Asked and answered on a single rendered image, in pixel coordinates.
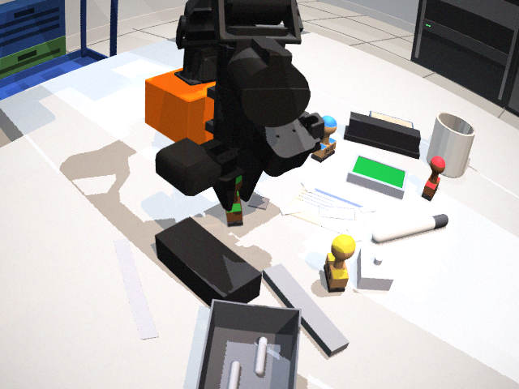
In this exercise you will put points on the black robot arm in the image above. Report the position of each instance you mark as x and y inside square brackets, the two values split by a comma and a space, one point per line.
[222, 43]

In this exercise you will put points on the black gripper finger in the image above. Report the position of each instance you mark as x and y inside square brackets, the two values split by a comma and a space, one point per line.
[225, 188]
[247, 161]

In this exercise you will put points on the green ink pad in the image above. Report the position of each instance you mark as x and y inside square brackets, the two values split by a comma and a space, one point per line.
[377, 175]

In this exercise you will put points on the rubber stamp with yellow knob handle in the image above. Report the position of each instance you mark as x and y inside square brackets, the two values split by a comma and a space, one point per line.
[342, 248]

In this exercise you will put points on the pale grey flat bar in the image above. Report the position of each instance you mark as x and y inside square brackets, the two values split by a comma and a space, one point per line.
[313, 319]

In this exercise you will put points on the white flat strip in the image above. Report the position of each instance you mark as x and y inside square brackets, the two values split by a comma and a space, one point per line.
[137, 300]

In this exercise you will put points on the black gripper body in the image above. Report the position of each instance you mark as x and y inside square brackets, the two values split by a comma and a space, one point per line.
[193, 168]

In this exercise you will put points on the grey mug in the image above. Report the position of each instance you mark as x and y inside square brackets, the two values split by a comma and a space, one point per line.
[452, 139]

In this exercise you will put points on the red-handled rubber stamp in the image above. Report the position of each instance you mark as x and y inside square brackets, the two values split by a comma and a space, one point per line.
[430, 188]

